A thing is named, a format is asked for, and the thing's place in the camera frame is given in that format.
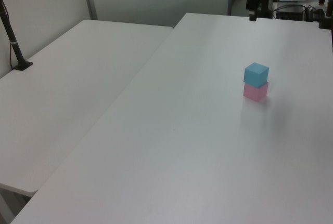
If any black camera stand pole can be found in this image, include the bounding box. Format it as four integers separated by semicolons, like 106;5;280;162
0;0;34;72

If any blue cube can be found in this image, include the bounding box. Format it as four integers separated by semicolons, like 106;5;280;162
244;62;270;89

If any white side table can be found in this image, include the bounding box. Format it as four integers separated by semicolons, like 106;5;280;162
0;19;174;197

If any pink cube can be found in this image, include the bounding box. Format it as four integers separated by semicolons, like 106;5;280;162
243;81;269;102

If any black camera stand clamp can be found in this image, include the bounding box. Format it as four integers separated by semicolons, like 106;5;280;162
318;0;333;30

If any black electronics box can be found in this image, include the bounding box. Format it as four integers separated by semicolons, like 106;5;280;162
275;4;308;21

